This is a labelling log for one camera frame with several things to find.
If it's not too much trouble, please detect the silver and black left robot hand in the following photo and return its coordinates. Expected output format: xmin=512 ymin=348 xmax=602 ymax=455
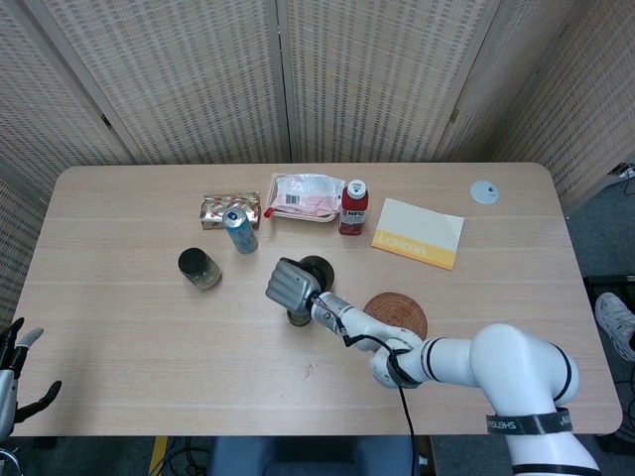
xmin=0 ymin=316 xmax=64 ymax=437

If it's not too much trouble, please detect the silver and black right robot hand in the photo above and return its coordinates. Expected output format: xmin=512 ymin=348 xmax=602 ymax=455
xmin=264 ymin=256 xmax=323 ymax=314

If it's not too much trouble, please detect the black teapot with loop handle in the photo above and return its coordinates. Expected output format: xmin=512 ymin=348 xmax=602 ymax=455
xmin=296 ymin=254 xmax=336 ymax=298

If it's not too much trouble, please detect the small dark green teacup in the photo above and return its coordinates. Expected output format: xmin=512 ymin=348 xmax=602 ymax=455
xmin=287 ymin=306 xmax=315 ymax=328

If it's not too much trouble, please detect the beige food tray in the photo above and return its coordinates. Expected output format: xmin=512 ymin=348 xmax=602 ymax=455
xmin=267 ymin=173 xmax=343 ymax=223

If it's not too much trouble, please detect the tall blue drink can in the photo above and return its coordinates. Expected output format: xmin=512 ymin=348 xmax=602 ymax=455
xmin=221 ymin=206 xmax=259 ymax=256

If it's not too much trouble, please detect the glass jar with black lid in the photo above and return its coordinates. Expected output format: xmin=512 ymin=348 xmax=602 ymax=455
xmin=178 ymin=247 xmax=223 ymax=293

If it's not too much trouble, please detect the red NFC juice bottle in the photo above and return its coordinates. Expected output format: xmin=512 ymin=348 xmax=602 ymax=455
xmin=338 ymin=178 xmax=370 ymax=237

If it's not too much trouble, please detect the gold and red foil package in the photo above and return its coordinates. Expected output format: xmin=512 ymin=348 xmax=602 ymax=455
xmin=198 ymin=191 xmax=263 ymax=232

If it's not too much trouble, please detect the round woven rattan coaster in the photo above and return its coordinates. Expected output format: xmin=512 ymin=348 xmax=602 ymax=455
xmin=363 ymin=292 xmax=429 ymax=343

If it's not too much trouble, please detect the yellow and white Lexicon booklet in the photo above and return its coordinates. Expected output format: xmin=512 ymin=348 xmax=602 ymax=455
xmin=371 ymin=197 xmax=466 ymax=272

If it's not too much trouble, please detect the blue chair seat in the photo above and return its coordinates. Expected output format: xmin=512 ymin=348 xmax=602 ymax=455
xmin=206 ymin=435 xmax=423 ymax=476

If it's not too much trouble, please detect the woven folding screen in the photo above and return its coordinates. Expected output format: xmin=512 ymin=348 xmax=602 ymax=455
xmin=0 ymin=0 xmax=635 ymax=318

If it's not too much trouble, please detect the white sneaker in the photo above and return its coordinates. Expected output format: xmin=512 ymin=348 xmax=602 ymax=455
xmin=593 ymin=292 xmax=635 ymax=363

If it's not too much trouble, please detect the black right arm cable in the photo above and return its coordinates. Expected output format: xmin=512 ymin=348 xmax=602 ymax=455
xmin=338 ymin=321 xmax=421 ymax=437

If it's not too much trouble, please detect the grey round cable grommet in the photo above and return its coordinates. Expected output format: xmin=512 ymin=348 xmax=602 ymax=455
xmin=469 ymin=179 xmax=500 ymax=204

